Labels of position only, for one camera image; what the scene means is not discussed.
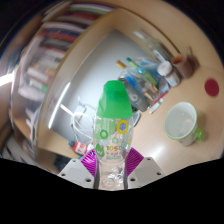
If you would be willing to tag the grey shaker bottle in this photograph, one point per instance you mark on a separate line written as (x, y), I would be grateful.
(135, 96)

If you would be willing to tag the white desk lamp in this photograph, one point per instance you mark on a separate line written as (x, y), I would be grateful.
(81, 118)

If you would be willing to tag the wooden shelf unit with books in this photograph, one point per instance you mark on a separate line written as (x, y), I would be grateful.
(43, 56)

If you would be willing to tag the flat round red coaster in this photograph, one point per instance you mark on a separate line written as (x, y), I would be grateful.
(211, 87)

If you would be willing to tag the red and white small container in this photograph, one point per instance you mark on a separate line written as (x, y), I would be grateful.
(79, 147)

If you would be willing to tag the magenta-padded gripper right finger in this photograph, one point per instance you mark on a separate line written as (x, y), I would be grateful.
(146, 170)

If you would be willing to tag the white marker pen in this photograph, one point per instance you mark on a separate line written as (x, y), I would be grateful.
(156, 106)

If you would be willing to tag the clear glass bottle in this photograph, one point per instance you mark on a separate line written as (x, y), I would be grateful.
(150, 45)

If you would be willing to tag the clear bottle with green cap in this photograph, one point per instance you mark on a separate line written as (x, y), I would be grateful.
(113, 133)

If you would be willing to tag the green glass bottle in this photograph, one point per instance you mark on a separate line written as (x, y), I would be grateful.
(140, 68)

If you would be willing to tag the clear bottle with yellow cap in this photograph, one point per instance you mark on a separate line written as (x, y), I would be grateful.
(122, 65)

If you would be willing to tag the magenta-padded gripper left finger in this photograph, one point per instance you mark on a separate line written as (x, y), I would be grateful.
(75, 171)

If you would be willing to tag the brown jar with white lid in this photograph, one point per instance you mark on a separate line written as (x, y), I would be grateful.
(168, 75)

